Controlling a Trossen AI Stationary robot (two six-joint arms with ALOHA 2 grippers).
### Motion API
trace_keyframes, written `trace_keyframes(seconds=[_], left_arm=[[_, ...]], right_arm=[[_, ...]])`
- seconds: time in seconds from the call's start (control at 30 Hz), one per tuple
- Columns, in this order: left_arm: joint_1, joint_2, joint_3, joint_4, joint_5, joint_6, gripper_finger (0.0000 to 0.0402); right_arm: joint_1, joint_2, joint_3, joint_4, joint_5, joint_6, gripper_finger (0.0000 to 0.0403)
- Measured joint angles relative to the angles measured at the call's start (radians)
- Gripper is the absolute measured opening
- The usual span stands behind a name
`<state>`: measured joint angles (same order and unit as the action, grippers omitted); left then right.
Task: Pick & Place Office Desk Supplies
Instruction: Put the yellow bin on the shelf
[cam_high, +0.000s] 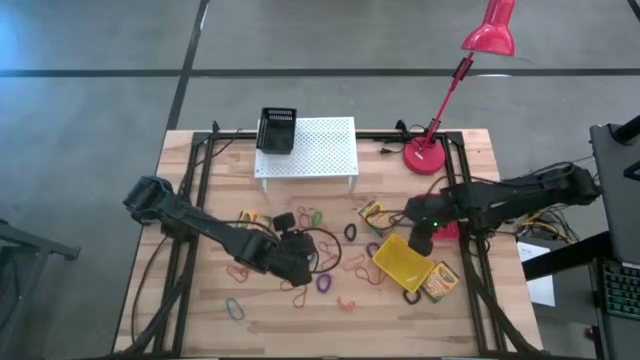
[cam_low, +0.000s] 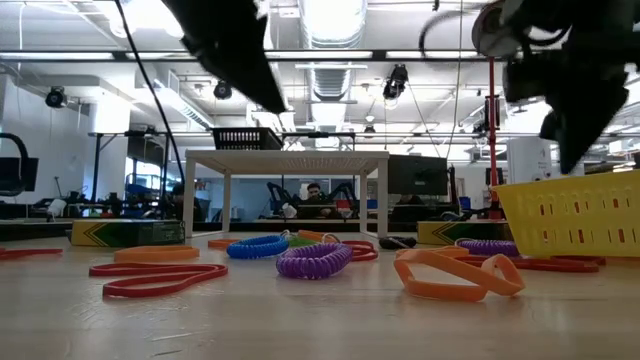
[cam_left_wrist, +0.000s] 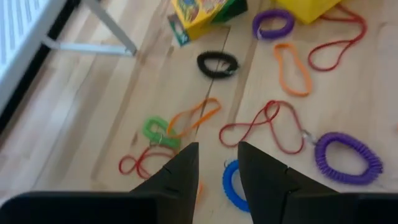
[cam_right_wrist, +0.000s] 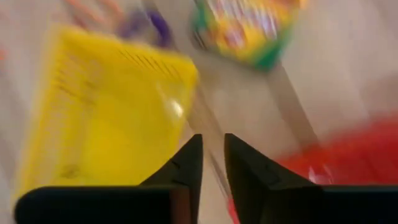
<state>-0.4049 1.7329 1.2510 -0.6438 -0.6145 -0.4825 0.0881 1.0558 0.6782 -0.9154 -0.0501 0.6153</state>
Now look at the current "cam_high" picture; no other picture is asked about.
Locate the black plastic basket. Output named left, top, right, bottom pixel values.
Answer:
left=255, top=106, right=298, bottom=155

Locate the yellow plastic basket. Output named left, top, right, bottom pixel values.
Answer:
left=371, top=233, right=436, bottom=294

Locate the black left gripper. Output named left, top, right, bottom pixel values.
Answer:
left=272, top=212, right=319, bottom=288

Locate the grey metal cart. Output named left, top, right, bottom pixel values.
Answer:
left=0, top=218, right=82, bottom=360

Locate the Crayola crayon box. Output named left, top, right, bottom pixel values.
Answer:
left=237, top=209, right=274, bottom=231
left=357, top=199, right=399, bottom=238
left=421, top=260, right=461, bottom=305

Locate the black lamp power cord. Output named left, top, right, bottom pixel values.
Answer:
left=378, top=118, right=437, bottom=155

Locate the red desk lamp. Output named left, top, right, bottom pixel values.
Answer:
left=402, top=0, right=517, bottom=176

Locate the brown cable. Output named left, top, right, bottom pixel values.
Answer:
left=129, top=234, right=171, bottom=347

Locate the blue rubber band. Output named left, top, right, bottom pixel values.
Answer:
left=225, top=297, right=247, bottom=322

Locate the black aluminium table frame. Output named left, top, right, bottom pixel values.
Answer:
left=113, top=119, right=546, bottom=359

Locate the backlit computer keyboard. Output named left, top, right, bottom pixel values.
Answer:
left=602, top=259, right=640, bottom=321

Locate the yellow and grey cable bundle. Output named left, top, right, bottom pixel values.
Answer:
left=517, top=207, right=576, bottom=246

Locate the white paper sheet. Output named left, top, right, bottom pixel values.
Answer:
left=517, top=242, right=556, bottom=307

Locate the dark grey desk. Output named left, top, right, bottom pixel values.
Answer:
left=589, top=113, right=640, bottom=266

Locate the white perforated shelf riser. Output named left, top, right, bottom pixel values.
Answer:
left=253, top=116, right=360, bottom=194

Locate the black desk beam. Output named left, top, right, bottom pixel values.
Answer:
left=522, top=230, right=616, bottom=282

